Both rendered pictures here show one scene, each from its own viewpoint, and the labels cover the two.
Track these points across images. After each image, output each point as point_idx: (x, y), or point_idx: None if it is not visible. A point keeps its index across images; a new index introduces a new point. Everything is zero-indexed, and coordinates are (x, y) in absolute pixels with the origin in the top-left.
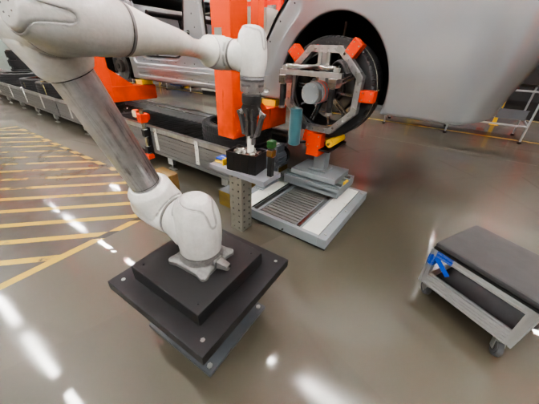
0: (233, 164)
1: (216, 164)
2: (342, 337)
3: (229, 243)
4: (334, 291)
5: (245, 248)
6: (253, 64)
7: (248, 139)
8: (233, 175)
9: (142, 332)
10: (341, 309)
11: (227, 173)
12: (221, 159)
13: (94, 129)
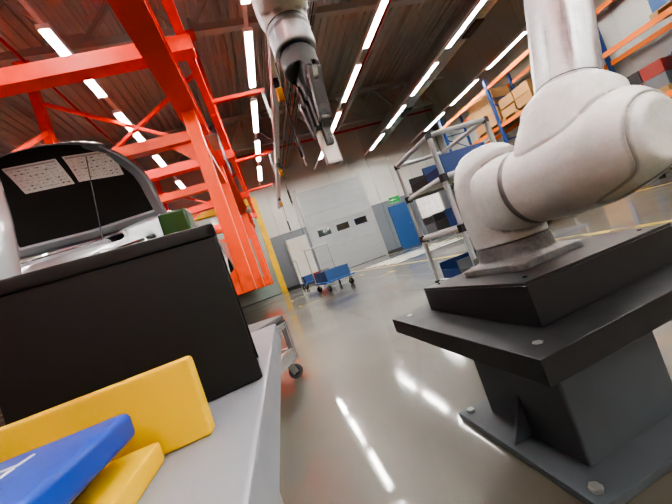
0: (243, 319)
1: (227, 469)
2: (386, 386)
3: (465, 281)
4: (341, 427)
5: (443, 284)
6: None
7: (332, 134)
8: (278, 379)
9: None
10: (358, 408)
11: (279, 408)
12: (115, 438)
13: None
